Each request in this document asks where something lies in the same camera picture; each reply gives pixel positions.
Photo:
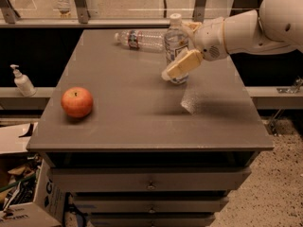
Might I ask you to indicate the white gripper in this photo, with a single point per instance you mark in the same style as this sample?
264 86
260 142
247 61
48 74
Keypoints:
209 40

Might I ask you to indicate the blue-label water bottle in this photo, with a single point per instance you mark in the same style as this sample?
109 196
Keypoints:
175 39

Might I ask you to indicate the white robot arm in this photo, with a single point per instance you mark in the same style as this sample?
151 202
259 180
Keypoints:
275 28

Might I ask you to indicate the clear lying water bottle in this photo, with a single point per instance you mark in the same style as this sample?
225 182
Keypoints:
142 40

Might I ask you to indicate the white pump dispenser bottle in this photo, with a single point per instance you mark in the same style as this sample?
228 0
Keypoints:
22 82

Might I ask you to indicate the grey drawer cabinet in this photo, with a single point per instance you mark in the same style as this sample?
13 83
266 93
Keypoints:
139 120

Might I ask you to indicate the red apple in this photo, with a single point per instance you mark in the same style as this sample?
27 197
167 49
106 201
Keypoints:
77 102

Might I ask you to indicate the top drawer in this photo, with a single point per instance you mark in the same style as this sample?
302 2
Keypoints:
149 179

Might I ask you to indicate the drawer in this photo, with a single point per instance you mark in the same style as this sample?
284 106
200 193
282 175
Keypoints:
155 220
149 179
150 205

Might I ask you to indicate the middle drawer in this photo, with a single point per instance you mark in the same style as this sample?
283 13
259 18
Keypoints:
150 205

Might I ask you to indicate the bottom drawer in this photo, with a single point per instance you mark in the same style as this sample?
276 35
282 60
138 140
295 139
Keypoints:
155 220

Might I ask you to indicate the white cardboard box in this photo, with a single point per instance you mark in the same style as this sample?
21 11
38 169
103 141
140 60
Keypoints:
44 209

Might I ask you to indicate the metal bracket on ledge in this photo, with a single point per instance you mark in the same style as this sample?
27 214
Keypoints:
295 88

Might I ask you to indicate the metal railing frame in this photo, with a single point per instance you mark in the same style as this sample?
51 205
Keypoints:
102 13

